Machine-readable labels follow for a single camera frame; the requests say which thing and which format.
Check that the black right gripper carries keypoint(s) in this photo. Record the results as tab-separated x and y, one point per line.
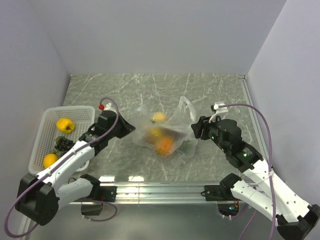
203	123

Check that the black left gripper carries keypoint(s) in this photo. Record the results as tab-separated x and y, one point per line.
127	127

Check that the clear plastic bag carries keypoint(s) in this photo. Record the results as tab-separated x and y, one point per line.
146	133

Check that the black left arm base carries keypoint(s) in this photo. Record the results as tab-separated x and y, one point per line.
107	193

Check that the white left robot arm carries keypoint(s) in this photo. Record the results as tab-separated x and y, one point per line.
40	196

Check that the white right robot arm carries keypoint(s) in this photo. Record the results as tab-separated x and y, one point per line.
292	216

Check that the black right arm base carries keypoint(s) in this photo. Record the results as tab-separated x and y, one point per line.
228	206

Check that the purple fruit in bag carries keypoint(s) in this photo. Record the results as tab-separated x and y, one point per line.
175	134

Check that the yellow lemon in bag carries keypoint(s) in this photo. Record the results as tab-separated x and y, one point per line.
159	117

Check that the white plastic basket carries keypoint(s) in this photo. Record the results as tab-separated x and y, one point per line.
82	116

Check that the yellow bell pepper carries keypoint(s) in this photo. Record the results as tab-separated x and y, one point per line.
65	125

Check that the dark grape bunch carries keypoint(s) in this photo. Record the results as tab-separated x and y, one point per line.
63	144

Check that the yellow lemon in basket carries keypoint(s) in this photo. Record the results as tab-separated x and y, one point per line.
49	160

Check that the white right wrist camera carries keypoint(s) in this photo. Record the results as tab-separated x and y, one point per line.
217	108

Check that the aluminium side rail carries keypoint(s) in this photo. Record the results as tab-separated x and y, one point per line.
253	116

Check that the aluminium mounting rail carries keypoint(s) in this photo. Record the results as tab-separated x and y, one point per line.
139	192

